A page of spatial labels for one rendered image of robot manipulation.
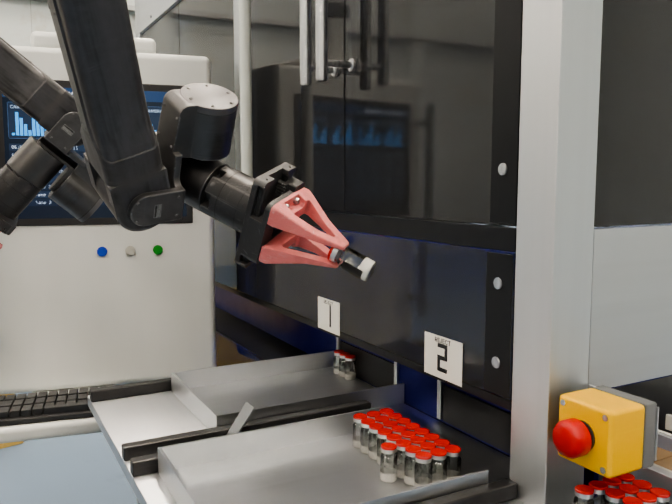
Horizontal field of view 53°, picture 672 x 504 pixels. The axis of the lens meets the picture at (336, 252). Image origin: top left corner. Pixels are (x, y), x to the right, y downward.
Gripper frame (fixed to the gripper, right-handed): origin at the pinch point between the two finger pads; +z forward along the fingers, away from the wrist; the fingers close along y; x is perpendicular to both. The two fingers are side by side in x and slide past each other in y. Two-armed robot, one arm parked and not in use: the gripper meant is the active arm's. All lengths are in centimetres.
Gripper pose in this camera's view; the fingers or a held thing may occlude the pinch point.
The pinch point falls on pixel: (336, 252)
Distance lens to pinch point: 67.0
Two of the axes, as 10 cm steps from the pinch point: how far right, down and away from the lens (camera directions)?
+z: 8.6, 4.5, -2.6
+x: 4.4, -3.8, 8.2
